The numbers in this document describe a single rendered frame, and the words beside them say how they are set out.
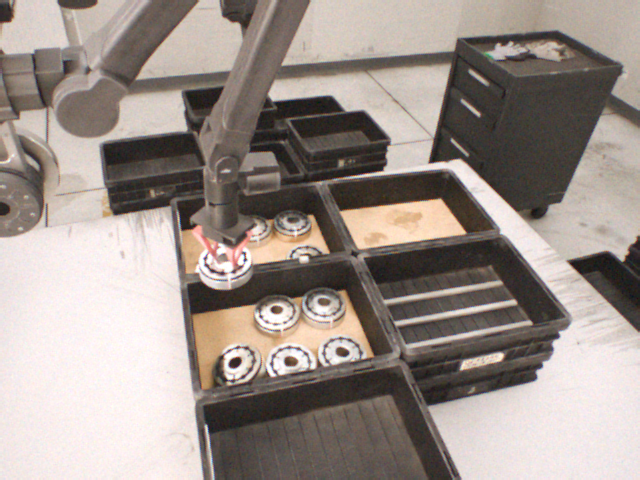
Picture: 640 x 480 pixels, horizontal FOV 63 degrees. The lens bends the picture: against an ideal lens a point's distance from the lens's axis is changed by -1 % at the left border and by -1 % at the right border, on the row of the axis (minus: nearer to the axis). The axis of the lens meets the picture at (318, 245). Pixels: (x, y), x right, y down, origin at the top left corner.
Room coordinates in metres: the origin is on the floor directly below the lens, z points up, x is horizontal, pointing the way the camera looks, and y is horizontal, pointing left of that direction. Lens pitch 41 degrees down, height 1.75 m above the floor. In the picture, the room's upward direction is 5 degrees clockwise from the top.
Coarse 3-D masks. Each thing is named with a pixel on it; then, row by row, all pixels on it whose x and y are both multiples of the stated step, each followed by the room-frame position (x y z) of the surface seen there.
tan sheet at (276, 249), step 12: (312, 216) 1.17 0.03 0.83; (312, 228) 1.11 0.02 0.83; (192, 240) 1.02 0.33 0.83; (276, 240) 1.05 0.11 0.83; (312, 240) 1.06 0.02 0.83; (192, 252) 0.98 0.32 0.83; (252, 252) 1.00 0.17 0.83; (264, 252) 1.00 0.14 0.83; (276, 252) 1.00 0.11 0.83; (324, 252) 1.02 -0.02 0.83; (192, 264) 0.93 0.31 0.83
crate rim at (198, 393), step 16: (352, 256) 0.90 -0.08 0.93; (256, 272) 0.83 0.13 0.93; (272, 272) 0.83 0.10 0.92; (368, 288) 0.81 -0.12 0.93; (384, 320) 0.72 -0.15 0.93; (192, 336) 0.63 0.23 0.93; (192, 352) 0.61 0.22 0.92; (192, 368) 0.56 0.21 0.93; (320, 368) 0.59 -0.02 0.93; (336, 368) 0.59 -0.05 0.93; (192, 384) 0.53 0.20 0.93; (240, 384) 0.54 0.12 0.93; (256, 384) 0.54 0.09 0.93
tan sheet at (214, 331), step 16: (208, 320) 0.76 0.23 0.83; (224, 320) 0.76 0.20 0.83; (240, 320) 0.77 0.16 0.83; (352, 320) 0.80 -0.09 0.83; (208, 336) 0.72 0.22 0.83; (224, 336) 0.72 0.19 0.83; (240, 336) 0.72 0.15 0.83; (256, 336) 0.73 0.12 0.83; (288, 336) 0.73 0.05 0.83; (304, 336) 0.74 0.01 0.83; (320, 336) 0.74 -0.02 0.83; (352, 336) 0.75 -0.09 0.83; (208, 352) 0.67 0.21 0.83; (368, 352) 0.71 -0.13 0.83; (208, 368) 0.63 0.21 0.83; (208, 384) 0.60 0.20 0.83
